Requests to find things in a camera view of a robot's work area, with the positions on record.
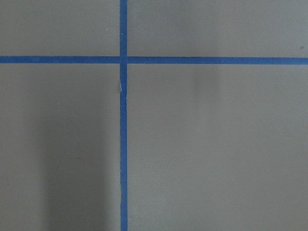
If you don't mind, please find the horizontal blue tape line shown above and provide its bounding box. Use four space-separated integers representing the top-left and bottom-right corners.
0 56 308 65

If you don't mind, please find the vertical blue tape line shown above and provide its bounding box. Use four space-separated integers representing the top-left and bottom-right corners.
119 0 128 231

